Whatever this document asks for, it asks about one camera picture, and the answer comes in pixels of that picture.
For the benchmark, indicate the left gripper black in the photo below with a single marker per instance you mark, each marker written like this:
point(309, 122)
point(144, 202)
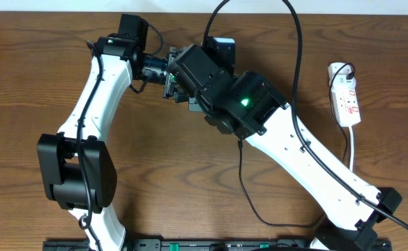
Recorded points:
point(180, 93)

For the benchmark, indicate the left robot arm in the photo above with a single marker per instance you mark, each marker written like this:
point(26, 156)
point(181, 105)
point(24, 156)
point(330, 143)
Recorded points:
point(76, 167)

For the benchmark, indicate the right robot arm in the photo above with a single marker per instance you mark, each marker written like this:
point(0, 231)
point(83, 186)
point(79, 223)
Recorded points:
point(253, 110)

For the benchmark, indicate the white power strip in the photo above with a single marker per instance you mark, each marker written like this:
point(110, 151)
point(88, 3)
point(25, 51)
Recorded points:
point(342, 83)

